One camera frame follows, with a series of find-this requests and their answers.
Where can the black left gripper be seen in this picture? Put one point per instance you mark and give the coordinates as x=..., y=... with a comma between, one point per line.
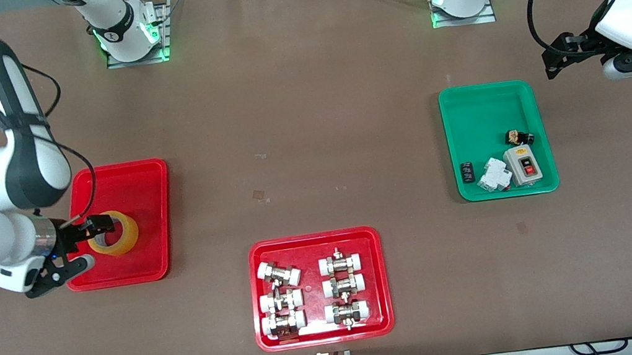
x=585, y=44

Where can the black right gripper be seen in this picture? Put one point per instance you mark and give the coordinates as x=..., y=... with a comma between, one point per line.
x=69, y=234

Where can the clear yellowish tape roll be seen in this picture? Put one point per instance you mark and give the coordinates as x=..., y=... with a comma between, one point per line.
x=128, y=240

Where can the red plastic tray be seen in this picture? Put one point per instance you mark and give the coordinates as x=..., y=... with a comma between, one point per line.
x=123, y=187
x=315, y=303

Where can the green plastic tray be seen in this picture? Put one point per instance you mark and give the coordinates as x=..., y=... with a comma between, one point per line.
x=483, y=121

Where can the brown tape patch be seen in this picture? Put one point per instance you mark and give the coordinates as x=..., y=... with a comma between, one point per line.
x=260, y=196

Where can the white circuit breaker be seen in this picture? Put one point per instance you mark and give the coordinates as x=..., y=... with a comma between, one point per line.
x=494, y=174

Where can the black cylindrical capacitor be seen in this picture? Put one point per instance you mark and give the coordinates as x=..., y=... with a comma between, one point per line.
x=467, y=173

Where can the white-capped metal pipe fitting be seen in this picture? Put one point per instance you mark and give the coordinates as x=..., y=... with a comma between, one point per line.
x=270, y=270
x=355, y=262
x=293, y=298
x=358, y=282
x=362, y=309
x=296, y=319

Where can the small black pushbutton switch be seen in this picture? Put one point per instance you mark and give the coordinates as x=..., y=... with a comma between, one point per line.
x=517, y=137

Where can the grey on-off switch box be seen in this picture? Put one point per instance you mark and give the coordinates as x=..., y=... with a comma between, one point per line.
x=524, y=165

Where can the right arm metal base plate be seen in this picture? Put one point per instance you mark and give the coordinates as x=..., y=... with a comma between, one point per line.
x=165, y=37

